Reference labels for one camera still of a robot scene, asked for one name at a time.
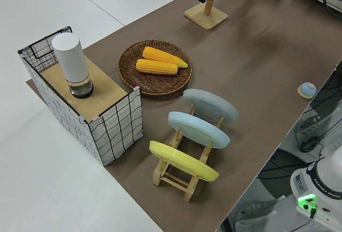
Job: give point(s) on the wooden mug tree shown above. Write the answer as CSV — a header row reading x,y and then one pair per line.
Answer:
x,y
207,16

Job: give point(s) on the light blue plate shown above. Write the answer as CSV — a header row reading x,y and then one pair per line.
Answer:
x,y
197,130

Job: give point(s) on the blue call bell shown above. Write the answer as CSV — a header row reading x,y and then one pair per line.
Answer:
x,y
307,89

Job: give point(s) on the grey plate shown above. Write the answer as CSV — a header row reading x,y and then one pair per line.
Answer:
x,y
211,103

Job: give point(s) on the brown table mat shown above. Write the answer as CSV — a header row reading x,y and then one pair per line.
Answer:
x,y
253,55

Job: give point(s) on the yellow corn cob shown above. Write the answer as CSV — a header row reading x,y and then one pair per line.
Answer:
x,y
160,55
156,67

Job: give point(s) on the yellow plate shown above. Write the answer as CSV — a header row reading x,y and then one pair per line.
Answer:
x,y
181,161

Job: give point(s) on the wooden plate rack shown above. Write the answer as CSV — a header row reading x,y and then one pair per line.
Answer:
x,y
173,182

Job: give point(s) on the round wicker basket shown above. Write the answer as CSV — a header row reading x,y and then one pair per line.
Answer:
x,y
155,82

